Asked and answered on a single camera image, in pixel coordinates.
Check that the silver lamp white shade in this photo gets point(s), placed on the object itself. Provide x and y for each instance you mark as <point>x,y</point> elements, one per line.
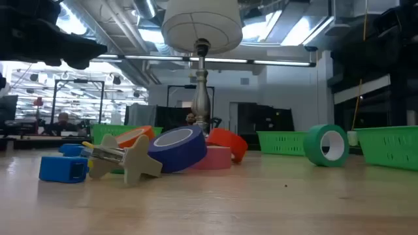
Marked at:
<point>202,26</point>

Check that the black cabinet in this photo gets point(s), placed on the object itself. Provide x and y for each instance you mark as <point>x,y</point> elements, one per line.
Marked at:
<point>264,117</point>

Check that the grey wall vent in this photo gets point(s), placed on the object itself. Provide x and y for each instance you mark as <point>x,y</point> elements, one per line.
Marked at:
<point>245,81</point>

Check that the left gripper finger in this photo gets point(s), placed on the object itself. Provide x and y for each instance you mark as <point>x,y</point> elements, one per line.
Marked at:
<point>39,9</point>
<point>72,47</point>

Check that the black fabric panel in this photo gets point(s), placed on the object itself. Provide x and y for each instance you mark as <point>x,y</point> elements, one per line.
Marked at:
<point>170,117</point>

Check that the green tape roll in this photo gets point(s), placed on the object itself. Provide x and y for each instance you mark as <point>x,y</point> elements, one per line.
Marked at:
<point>311,147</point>

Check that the blue tape roll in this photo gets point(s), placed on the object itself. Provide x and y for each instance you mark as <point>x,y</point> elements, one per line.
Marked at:
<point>183,156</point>

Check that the long ceiling light bar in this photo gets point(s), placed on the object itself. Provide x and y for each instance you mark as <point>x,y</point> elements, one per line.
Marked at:
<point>153,58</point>

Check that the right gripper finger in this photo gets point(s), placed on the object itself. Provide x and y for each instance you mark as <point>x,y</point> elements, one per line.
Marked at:
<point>349,65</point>

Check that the dark background desk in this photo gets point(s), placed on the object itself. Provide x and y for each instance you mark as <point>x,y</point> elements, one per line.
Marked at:
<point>32,142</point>

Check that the white cup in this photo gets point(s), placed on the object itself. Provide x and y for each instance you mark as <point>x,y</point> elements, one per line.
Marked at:
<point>352,138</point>

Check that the black monitor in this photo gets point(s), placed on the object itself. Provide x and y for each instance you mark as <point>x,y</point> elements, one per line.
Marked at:
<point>8,107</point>

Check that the beige staple remover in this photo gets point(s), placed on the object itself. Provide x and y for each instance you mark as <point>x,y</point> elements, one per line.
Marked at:
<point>140,163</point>

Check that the red background object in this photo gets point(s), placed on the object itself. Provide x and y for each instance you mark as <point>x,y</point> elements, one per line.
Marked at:
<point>38,102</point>

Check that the red tape roll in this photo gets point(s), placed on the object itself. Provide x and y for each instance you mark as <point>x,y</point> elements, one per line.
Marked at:
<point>228,140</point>

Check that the green plastic basket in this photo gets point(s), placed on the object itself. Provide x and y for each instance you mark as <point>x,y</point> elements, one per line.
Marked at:
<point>281,143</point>
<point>101,134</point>
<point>388,147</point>

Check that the blue plastic clip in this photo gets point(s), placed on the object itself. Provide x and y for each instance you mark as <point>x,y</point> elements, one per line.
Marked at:
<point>58,169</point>
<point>70,150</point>

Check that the black metal rig frame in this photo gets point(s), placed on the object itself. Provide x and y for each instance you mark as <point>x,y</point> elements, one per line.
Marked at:
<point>183,87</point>
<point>78,81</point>

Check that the grey fabric panel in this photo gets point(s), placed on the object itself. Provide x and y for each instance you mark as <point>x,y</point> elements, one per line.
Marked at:
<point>140,114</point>

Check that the silver ceiling duct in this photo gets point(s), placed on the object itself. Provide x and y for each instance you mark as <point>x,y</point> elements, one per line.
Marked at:
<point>145,8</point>

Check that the pink tape roll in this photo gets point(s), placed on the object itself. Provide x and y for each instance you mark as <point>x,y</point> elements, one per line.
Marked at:
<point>212,160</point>

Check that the person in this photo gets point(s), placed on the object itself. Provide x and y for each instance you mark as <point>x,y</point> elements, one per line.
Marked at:
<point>62,125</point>
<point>190,119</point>

